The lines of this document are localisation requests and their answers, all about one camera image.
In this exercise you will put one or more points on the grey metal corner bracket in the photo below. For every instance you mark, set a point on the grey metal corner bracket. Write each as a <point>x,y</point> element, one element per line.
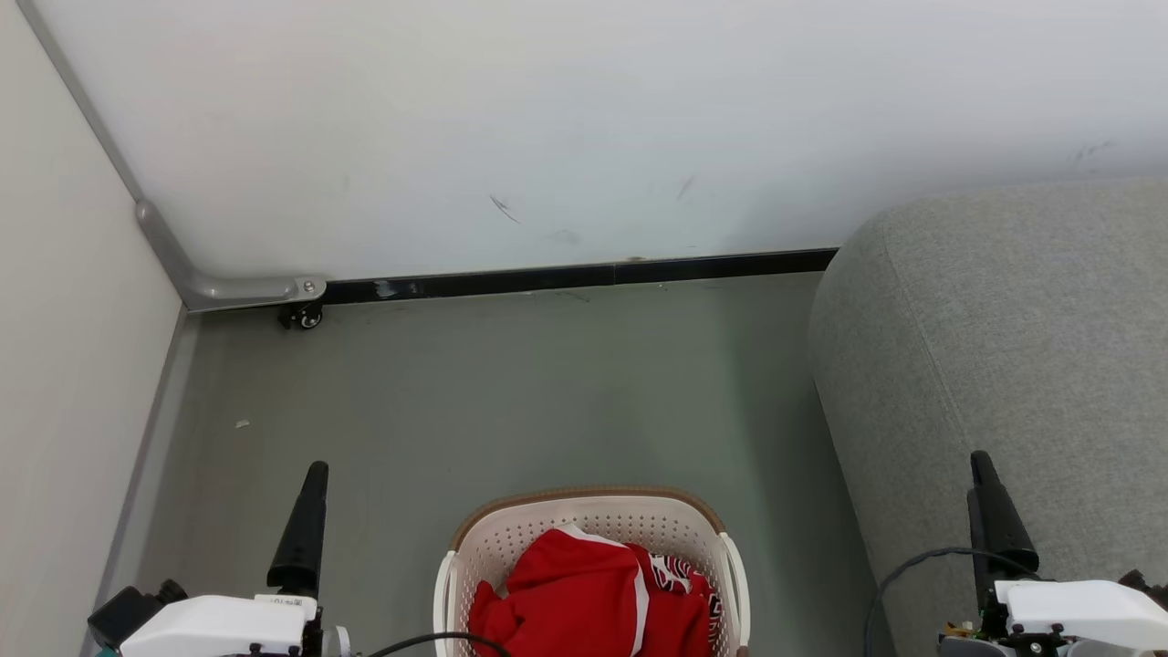
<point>219,290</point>

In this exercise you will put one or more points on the grey wall corner trim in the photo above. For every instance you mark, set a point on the grey wall corner trim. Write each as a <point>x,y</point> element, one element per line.
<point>82,100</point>

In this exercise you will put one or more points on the grey fabric sofa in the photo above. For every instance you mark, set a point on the grey fabric sofa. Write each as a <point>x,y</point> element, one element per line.
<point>1004,347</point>

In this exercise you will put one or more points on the cream perforated laundry basket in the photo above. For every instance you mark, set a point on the cream perforated laundry basket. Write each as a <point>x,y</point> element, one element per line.
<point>511,547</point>

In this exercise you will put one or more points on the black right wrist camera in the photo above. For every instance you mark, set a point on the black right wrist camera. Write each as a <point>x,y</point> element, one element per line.
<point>1148,586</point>

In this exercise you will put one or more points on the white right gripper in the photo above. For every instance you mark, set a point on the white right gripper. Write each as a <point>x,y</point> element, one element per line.
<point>1086,610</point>

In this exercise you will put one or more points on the black baseboard strip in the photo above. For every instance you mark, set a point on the black baseboard strip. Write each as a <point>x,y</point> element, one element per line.
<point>547,276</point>

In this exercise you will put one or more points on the red and white jersey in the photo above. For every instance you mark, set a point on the red and white jersey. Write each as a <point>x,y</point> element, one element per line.
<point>575,593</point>

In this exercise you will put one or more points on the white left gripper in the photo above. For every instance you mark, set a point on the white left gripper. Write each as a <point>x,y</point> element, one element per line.
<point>219,626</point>

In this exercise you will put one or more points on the small black caster wheel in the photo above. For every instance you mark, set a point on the small black caster wheel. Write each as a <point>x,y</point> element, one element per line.
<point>306,318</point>

